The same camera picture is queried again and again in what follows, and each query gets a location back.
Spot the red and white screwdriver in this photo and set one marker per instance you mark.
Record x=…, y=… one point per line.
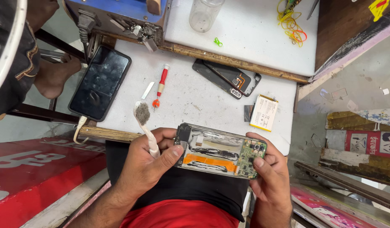
x=162, y=80

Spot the small flat metal blade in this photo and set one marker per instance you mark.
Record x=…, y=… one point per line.
x=147, y=90

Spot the brown wooden box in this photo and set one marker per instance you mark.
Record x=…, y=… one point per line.
x=350, y=28

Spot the person's right hand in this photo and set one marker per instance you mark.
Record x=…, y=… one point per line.
x=274, y=180

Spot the white phone battery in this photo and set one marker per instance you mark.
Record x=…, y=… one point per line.
x=264, y=113

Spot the person's black shirt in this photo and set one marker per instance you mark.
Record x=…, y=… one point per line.
x=188, y=190

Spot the bunch of yellow rubber bands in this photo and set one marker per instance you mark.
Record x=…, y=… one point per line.
x=291, y=23

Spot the black smartphone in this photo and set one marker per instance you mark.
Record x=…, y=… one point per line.
x=98, y=84

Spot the heap of printed boards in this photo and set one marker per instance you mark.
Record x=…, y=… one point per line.
x=356, y=164

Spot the person's left hand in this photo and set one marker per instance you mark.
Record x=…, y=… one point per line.
x=141, y=164

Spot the person's red shorts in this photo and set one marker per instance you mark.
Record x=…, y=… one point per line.
x=179, y=215

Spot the black metal stool frame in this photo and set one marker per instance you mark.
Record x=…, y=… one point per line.
x=43, y=114

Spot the red signboard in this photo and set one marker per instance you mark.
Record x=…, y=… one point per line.
x=40, y=177

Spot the yellow sticker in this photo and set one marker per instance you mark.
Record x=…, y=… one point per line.
x=379, y=9

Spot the smartphone with circuit board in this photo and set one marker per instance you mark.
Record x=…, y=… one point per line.
x=214, y=152

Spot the green rubber band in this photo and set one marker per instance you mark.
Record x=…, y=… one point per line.
x=218, y=42

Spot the white toothbrush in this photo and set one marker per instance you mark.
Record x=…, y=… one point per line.
x=143, y=117

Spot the clear plastic jar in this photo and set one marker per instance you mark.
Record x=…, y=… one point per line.
x=205, y=14

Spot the small black adhesive piece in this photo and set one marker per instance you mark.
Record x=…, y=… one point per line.
x=247, y=113

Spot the black phone back cover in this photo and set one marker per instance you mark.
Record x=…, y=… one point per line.
x=225, y=79

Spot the metal tweezers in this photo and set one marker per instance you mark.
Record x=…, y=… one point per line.
x=312, y=9

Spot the blue screen separator machine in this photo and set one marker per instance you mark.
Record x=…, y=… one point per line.
x=119, y=12

